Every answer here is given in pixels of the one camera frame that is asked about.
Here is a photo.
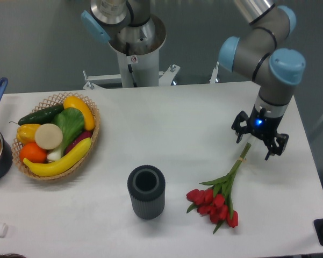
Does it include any orange fruit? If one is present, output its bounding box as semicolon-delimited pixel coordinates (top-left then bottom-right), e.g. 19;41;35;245
19;142;47;163

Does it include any green cucumber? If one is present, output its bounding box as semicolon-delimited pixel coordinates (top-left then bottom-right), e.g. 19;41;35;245
10;104;64;126

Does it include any dark hair of person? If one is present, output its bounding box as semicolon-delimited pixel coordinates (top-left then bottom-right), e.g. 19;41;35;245
0;253;26;258

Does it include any yellow squash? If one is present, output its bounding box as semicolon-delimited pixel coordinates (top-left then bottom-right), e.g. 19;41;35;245
63;96;95;131

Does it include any red tulip bouquet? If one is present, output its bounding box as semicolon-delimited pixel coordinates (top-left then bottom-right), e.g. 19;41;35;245
186;143;252;234

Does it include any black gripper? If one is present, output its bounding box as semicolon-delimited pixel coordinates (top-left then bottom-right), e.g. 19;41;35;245
231;107;289;160

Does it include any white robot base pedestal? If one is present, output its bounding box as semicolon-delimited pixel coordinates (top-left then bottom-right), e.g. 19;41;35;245
80;0;167;89

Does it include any dark grey ribbed vase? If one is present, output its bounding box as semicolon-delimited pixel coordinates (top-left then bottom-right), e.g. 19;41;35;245
127;165;166;220

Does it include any beige round disc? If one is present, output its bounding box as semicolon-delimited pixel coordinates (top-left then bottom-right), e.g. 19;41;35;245
34;124;63;150

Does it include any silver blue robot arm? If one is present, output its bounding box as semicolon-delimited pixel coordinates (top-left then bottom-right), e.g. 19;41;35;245
218;1;306;158

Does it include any yellow banana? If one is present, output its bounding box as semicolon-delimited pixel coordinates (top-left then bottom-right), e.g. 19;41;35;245
23;138;92;177

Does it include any white spring onion bulb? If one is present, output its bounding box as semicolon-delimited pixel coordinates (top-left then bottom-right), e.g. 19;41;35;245
47;146;63;162

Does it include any yellow bell pepper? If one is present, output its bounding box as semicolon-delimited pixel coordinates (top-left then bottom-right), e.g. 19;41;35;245
16;124;41;145

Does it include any purple eggplant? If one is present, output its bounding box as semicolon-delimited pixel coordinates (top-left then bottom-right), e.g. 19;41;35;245
64;131;92;155

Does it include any green lettuce leaf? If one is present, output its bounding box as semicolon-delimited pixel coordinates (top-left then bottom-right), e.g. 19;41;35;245
52;107;84;154

